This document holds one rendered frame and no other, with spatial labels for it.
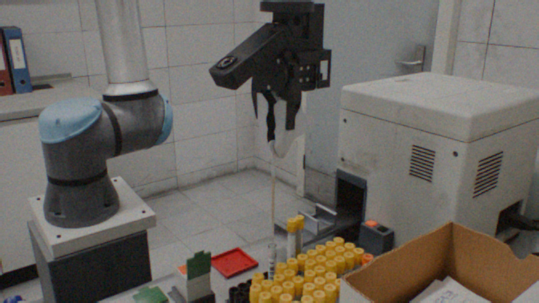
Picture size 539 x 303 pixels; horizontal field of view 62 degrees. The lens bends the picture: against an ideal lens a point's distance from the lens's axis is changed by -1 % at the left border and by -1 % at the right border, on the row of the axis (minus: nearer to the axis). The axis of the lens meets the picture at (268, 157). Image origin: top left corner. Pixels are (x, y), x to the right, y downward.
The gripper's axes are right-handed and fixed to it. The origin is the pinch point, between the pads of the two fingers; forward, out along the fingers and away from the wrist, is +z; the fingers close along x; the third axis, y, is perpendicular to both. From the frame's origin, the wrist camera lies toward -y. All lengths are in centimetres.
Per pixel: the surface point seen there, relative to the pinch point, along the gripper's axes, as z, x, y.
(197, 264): 16.0, 2.9, -11.7
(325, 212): 19.8, 8.4, 19.5
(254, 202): 114, 176, 122
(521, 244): 26, -17, 50
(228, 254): 25.9, 15.5, 1.4
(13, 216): 75, 168, -20
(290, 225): 15.6, 2.8, 5.9
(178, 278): 19.9, 6.5, -13.2
